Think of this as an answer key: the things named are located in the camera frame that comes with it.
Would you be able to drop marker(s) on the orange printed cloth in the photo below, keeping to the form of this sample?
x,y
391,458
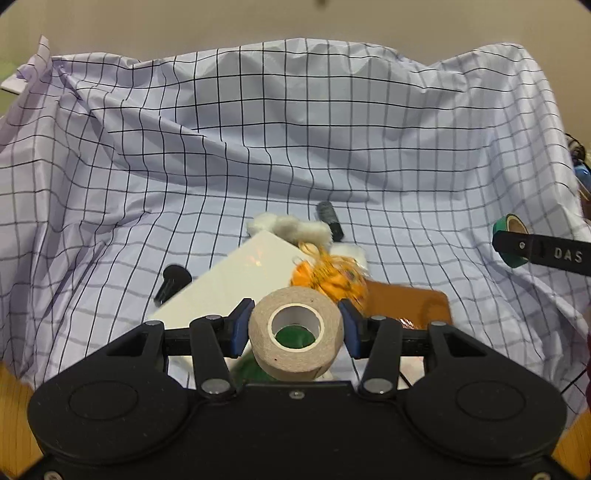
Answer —
x,y
323,277

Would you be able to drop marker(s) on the brown leather case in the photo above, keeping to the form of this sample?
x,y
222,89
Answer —
x,y
406,300

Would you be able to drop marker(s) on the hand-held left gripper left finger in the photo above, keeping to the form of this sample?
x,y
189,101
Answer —
x,y
240,330

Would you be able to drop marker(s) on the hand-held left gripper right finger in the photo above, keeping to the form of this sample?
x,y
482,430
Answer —
x,y
349,332

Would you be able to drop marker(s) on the black mushroom-shaped object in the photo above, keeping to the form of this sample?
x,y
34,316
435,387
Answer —
x,y
173,279

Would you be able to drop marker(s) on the grey and black cylinder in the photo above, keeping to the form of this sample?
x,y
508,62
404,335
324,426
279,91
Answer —
x,y
328,217

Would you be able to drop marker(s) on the beige tape roll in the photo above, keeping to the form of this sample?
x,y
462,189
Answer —
x,y
277,364

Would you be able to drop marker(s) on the white fluffy plush toy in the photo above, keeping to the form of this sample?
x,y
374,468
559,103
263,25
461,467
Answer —
x,y
286,226

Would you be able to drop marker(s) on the green tape roll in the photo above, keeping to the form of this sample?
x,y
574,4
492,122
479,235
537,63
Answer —
x,y
508,224

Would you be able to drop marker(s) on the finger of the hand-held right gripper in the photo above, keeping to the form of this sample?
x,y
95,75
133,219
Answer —
x,y
554,253

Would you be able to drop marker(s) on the checked white cloth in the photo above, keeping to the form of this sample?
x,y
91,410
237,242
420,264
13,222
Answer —
x,y
323,138

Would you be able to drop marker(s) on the white cardboard box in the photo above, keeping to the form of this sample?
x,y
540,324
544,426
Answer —
x,y
240,272

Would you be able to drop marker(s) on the blue ball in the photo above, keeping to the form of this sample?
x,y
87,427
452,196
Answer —
x,y
582,175

